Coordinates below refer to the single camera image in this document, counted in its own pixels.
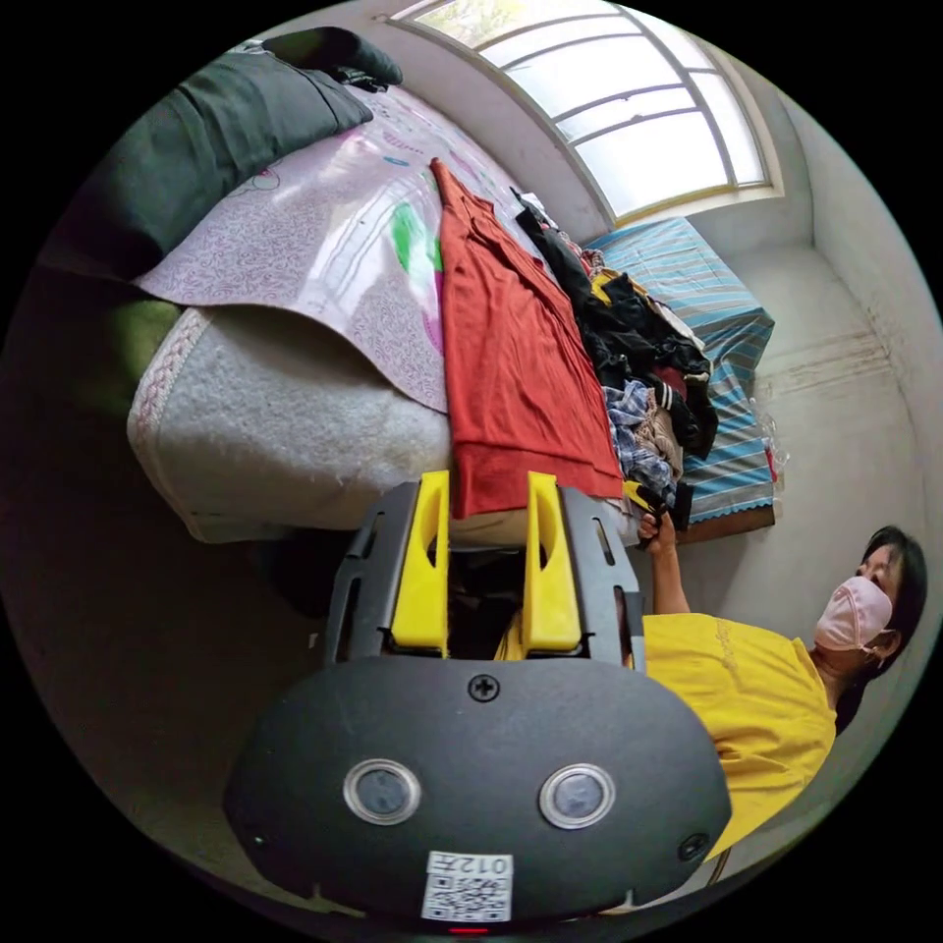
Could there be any person's body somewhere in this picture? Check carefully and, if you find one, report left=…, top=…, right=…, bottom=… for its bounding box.
left=622, top=524, right=929, bottom=885

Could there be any black bundle of cloth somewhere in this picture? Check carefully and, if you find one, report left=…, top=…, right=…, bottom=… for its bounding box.
left=261, top=26, right=405, bottom=94

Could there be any pile of clothes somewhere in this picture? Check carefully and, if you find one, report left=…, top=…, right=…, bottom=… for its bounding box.
left=513, top=188, right=721, bottom=517

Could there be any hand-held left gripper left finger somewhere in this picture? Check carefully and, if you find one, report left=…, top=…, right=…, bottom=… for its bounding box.
left=389, top=471, right=452, bottom=657

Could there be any person's right forearm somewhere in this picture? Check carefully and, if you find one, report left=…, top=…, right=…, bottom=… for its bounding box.
left=649, top=543, right=695, bottom=619

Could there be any dark green folded blanket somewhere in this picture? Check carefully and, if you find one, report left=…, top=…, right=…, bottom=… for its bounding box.
left=45, top=48, right=375, bottom=284

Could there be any bed with pink printed mat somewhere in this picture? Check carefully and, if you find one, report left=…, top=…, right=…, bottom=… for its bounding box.
left=126, top=82, right=778, bottom=548

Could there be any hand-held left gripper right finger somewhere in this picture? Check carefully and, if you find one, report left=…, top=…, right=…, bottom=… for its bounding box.
left=524, top=471, right=583, bottom=654

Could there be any red short sleeve shirt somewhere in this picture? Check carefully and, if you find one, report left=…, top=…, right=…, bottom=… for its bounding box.
left=428, top=157, right=626, bottom=522

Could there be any window with white frame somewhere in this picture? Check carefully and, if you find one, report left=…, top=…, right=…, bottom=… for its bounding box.
left=388, top=0, right=787, bottom=227

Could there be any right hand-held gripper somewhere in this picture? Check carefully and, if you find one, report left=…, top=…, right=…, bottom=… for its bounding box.
left=622, top=479, right=695, bottom=552

